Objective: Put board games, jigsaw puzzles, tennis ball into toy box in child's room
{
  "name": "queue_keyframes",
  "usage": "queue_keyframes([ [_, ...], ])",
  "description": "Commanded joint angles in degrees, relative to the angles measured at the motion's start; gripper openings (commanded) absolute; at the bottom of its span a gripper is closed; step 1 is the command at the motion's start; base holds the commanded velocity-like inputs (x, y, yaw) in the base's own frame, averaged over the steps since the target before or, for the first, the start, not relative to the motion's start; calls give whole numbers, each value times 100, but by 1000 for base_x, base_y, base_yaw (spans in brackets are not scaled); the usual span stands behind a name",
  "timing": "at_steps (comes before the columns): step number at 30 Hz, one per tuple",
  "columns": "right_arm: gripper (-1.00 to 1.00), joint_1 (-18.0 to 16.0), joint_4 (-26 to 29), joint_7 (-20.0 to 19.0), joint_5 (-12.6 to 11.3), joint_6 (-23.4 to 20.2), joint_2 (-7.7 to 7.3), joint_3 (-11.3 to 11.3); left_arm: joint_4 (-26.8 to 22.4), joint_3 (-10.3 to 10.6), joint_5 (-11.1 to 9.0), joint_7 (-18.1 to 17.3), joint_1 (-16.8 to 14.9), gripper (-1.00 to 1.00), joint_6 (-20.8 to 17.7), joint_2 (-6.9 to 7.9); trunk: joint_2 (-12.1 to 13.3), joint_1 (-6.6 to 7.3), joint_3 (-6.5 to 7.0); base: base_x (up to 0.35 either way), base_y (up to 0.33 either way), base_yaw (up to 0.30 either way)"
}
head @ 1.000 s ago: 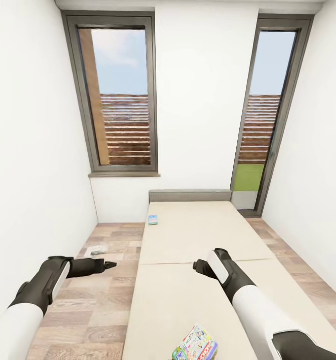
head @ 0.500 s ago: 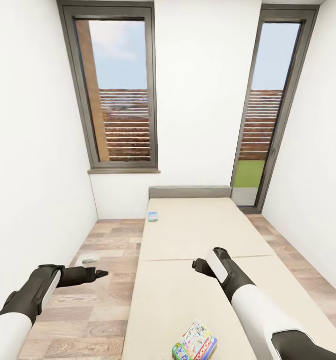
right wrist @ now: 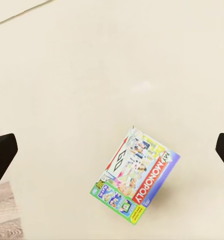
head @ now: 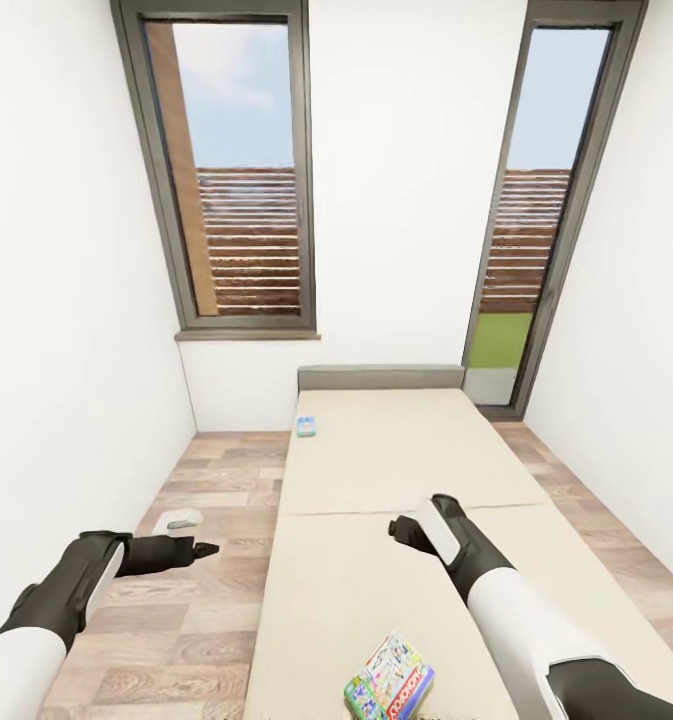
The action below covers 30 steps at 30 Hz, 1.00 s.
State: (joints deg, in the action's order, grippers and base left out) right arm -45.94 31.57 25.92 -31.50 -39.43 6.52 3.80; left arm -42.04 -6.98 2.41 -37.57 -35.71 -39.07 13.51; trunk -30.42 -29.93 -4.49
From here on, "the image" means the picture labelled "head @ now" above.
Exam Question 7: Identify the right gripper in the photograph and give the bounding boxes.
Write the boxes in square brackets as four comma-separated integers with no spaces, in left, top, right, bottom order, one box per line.
[388,515,436,555]

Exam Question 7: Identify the board game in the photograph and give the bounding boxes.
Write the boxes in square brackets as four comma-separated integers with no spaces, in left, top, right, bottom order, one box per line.
[297,417,316,436]
[342,630,434,720]

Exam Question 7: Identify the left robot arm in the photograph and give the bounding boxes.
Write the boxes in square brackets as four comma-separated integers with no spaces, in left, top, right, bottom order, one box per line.
[0,509,219,720]

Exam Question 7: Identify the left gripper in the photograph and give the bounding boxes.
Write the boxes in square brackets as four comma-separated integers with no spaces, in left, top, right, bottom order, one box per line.
[138,536,219,575]

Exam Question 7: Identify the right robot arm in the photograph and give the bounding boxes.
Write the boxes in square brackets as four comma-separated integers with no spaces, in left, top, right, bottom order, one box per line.
[388,493,673,720]

